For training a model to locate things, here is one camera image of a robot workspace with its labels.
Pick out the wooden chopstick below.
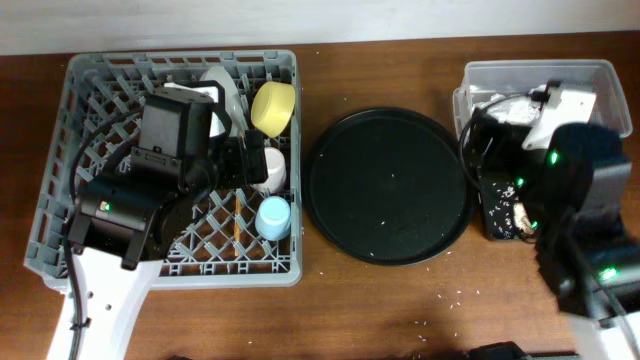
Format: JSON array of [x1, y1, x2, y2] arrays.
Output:
[[233, 189, 242, 258]]

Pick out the black rectangular bin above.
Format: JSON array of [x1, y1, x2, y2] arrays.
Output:
[[476, 167, 538, 243]]

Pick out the yellow bowl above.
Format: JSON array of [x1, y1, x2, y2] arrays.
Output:
[[250, 81, 296, 138]]

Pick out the pink cup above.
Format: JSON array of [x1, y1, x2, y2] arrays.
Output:
[[252, 147, 286, 194]]

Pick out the grey plastic dishwasher rack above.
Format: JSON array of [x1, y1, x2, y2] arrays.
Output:
[[24, 50, 302, 291]]

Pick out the food scraps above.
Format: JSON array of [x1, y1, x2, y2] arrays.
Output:
[[483, 180, 534, 240]]

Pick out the white plate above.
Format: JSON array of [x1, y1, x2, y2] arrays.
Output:
[[200, 66, 248, 136]]

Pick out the crumpled white paper waste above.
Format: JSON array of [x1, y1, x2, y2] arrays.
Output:
[[474, 93, 541, 125]]

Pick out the clear plastic waste bin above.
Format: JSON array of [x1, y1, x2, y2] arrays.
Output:
[[453, 59, 633, 138]]

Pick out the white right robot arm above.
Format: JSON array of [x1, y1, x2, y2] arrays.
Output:
[[459, 109, 639, 359]]

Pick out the blue cup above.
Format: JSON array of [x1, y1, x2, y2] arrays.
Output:
[[255, 196, 291, 241]]

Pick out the round black tray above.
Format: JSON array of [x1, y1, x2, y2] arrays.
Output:
[[302, 107, 476, 266]]

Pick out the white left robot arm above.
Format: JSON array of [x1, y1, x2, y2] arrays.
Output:
[[48, 130, 266, 359]]

